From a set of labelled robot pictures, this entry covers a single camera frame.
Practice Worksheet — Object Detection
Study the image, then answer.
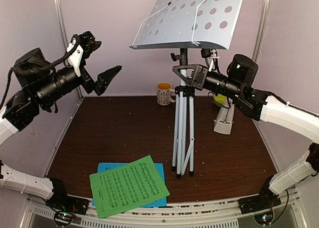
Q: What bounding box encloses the white perforated music stand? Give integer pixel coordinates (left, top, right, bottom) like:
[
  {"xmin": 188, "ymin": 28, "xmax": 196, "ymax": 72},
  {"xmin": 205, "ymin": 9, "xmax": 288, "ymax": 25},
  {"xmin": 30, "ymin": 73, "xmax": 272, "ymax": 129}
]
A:
[{"xmin": 130, "ymin": 0, "xmax": 243, "ymax": 178}]

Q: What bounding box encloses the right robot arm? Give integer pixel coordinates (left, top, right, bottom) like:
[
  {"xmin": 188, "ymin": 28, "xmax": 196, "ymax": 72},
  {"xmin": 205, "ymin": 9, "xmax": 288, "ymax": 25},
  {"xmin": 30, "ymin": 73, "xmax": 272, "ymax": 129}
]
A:
[{"xmin": 172, "ymin": 54, "xmax": 319, "ymax": 209}]

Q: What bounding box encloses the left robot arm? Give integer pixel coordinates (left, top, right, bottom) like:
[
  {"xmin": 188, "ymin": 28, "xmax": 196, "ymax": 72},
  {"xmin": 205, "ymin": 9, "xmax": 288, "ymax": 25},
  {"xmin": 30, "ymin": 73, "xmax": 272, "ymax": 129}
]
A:
[{"xmin": 0, "ymin": 31, "xmax": 122, "ymax": 144}]

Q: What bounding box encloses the floral ceramic mug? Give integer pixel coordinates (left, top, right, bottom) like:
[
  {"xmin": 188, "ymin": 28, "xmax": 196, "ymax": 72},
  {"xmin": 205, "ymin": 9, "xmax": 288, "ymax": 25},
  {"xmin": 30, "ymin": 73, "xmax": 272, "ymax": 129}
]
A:
[{"xmin": 157, "ymin": 82, "xmax": 175, "ymax": 106}]

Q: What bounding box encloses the small yellow-green bowl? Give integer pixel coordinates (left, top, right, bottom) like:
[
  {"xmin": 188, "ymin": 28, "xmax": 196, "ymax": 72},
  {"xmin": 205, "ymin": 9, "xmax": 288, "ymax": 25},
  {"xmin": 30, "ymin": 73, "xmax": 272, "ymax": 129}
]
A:
[{"xmin": 213, "ymin": 94, "xmax": 227, "ymax": 107}]

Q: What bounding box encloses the white metronome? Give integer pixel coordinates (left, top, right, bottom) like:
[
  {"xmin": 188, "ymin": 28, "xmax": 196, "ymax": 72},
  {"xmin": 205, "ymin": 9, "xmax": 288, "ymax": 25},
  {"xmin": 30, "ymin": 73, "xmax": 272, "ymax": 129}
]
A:
[{"xmin": 214, "ymin": 100, "xmax": 235, "ymax": 135}]

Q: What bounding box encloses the green sheet music page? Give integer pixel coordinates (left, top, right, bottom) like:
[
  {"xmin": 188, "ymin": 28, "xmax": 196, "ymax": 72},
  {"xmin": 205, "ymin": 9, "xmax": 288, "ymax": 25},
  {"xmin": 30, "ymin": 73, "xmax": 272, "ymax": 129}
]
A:
[{"xmin": 89, "ymin": 155, "xmax": 170, "ymax": 219}]

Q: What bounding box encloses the blue sheet music page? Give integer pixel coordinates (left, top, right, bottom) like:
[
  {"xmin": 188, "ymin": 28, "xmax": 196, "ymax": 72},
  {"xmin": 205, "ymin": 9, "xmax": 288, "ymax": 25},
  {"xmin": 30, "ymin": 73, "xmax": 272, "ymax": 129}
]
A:
[{"xmin": 97, "ymin": 162, "xmax": 167, "ymax": 208}]

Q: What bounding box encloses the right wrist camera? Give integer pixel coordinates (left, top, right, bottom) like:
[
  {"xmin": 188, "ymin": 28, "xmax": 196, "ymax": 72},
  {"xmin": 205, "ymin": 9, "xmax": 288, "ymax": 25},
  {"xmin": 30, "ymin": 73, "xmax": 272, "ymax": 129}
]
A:
[{"xmin": 201, "ymin": 49, "xmax": 221, "ymax": 73}]

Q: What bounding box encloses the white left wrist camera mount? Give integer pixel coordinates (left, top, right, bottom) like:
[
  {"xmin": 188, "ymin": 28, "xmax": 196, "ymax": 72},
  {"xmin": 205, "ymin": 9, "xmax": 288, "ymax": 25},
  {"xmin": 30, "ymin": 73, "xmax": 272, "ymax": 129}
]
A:
[{"xmin": 66, "ymin": 34, "xmax": 84, "ymax": 77}]

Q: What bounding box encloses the left aluminium frame post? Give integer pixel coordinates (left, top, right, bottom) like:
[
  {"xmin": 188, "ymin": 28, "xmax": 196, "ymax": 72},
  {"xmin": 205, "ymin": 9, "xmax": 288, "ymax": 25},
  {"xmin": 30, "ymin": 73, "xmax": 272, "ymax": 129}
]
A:
[{"xmin": 51, "ymin": 0, "xmax": 84, "ymax": 99}]

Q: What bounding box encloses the aluminium frame post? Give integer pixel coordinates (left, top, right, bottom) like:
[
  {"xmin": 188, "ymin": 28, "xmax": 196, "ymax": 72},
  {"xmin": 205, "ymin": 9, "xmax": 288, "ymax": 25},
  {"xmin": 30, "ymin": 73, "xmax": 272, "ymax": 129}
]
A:
[
  {"xmin": 51, "ymin": 0, "xmax": 84, "ymax": 99},
  {"xmin": 252, "ymin": 0, "xmax": 271, "ymax": 64}
]

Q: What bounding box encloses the right aluminium frame post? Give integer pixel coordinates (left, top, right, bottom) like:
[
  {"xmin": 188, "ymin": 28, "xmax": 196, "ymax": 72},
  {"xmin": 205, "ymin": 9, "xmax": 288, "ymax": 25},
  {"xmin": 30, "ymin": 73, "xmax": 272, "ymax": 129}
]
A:
[{"xmin": 252, "ymin": 0, "xmax": 271, "ymax": 64}]

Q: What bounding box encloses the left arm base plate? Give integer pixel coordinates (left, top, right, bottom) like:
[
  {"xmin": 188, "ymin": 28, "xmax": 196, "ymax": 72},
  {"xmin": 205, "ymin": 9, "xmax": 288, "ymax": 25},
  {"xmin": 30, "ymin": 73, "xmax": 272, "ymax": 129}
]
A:
[{"xmin": 46, "ymin": 195, "xmax": 90, "ymax": 215}]

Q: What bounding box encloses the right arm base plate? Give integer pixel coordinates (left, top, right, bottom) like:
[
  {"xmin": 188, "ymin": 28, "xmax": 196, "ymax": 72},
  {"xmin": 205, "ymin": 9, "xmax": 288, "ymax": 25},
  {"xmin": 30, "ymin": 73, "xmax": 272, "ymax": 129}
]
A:
[{"xmin": 238, "ymin": 195, "xmax": 281, "ymax": 214}]

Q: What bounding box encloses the aluminium front rail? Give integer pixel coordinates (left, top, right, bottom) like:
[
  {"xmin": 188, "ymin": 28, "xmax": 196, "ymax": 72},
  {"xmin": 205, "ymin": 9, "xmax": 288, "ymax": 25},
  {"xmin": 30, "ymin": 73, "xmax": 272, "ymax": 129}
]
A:
[{"xmin": 24, "ymin": 184, "xmax": 304, "ymax": 228}]

